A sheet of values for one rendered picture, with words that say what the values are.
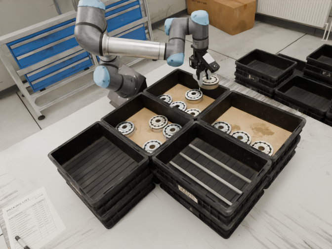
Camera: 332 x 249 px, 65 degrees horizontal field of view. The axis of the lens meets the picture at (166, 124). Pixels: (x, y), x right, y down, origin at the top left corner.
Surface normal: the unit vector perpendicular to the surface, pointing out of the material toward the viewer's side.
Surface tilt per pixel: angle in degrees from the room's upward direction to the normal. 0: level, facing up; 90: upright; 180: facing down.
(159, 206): 0
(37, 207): 0
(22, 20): 90
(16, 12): 90
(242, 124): 0
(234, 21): 90
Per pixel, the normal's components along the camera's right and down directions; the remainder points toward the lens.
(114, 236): -0.13, -0.72
